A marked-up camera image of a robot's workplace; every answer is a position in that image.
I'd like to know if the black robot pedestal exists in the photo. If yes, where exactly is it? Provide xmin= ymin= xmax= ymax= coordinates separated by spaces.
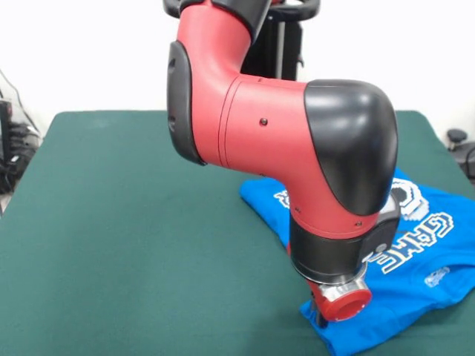
xmin=162 ymin=0 xmax=320 ymax=81

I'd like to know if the dark green table cloth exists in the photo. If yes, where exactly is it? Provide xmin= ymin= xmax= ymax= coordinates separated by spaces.
xmin=0 ymin=110 xmax=475 ymax=356

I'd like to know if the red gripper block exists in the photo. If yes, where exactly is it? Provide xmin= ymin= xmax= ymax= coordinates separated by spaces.
xmin=307 ymin=267 xmax=373 ymax=330

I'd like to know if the black cable bundle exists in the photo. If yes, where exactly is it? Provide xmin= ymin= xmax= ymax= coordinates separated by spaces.
xmin=0 ymin=122 xmax=42 ymax=194

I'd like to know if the black electronics box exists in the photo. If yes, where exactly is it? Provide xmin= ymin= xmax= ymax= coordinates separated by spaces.
xmin=0 ymin=99 xmax=13 ymax=168

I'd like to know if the blue printed t-shirt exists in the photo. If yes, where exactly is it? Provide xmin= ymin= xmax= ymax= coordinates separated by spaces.
xmin=238 ymin=167 xmax=475 ymax=356

